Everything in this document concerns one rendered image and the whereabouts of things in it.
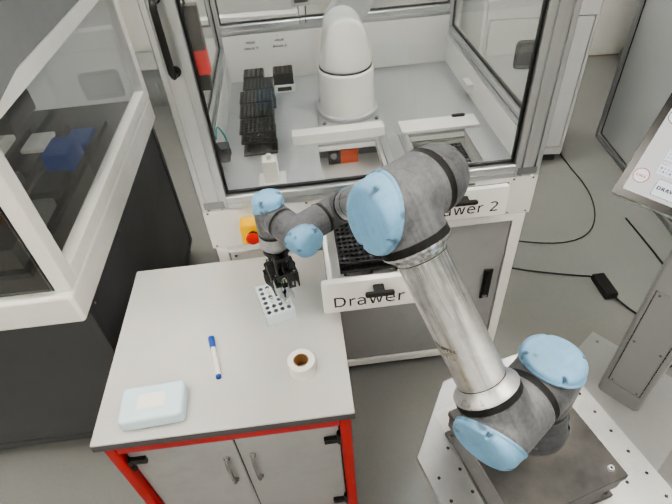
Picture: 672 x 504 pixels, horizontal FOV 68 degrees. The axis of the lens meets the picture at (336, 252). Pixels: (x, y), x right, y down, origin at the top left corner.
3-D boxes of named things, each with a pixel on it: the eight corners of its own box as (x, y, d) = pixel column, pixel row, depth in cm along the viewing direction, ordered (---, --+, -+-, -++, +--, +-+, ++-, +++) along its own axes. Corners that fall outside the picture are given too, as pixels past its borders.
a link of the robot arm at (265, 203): (263, 211, 109) (242, 195, 114) (271, 248, 117) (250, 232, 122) (291, 195, 113) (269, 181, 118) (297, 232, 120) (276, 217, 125)
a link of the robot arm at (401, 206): (571, 431, 84) (438, 137, 75) (521, 493, 77) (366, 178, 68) (515, 416, 95) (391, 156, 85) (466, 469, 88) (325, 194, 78)
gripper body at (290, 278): (273, 296, 128) (266, 262, 120) (265, 274, 134) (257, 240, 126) (301, 287, 130) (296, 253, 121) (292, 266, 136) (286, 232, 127)
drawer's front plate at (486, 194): (504, 214, 158) (510, 185, 150) (414, 224, 157) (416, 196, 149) (502, 211, 159) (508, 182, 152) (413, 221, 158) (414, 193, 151)
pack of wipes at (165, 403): (189, 387, 125) (184, 377, 122) (186, 422, 118) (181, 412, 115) (128, 397, 124) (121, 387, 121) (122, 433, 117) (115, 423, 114)
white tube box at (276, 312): (296, 317, 139) (295, 308, 137) (267, 326, 137) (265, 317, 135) (284, 287, 148) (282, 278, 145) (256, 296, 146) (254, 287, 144)
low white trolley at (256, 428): (363, 527, 168) (355, 412, 117) (179, 553, 166) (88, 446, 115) (343, 380, 211) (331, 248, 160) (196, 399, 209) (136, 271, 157)
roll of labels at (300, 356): (321, 365, 127) (320, 355, 124) (305, 385, 123) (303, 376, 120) (299, 353, 130) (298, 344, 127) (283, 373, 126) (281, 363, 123)
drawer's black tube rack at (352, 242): (403, 273, 139) (404, 256, 135) (341, 280, 138) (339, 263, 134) (388, 223, 155) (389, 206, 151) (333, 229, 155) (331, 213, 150)
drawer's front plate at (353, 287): (431, 300, 133) (434, 271, 126) (324, 313, 132) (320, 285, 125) (430, 296, 134) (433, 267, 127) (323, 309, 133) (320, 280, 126)
